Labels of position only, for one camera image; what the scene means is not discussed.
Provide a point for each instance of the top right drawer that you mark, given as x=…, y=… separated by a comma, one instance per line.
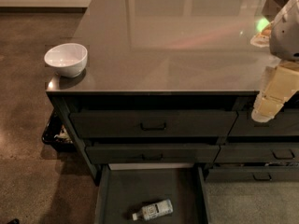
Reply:
x=285, y=123

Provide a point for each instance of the dark grey drawer cabinet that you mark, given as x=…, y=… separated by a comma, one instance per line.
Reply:
x=169, y=55

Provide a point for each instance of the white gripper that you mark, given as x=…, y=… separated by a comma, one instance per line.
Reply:
x=286, y=36

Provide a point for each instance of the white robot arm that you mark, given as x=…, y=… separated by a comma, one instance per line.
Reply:
x=284, y=40

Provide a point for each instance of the bottom right drawer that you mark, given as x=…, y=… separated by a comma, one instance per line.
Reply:
x=253, y=174

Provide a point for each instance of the middle left drawer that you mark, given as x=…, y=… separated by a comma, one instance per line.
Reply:
x=151, y=153

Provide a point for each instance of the white ceramic bowl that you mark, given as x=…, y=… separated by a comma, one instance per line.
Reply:
x=67, y=60

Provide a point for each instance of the clear plastic water bottle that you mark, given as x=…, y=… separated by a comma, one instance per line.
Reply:
x=154, y=210

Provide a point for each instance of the open bottom left drawer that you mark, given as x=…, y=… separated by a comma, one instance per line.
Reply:
x=122, y=193

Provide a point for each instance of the top left drawer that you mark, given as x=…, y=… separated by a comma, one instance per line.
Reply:
x=152, y=123

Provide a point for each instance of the middle right drawer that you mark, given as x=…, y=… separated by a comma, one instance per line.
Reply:
x=258, y=152

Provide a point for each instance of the black bin beside cabinet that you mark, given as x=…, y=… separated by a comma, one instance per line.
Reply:
x=55, y=135

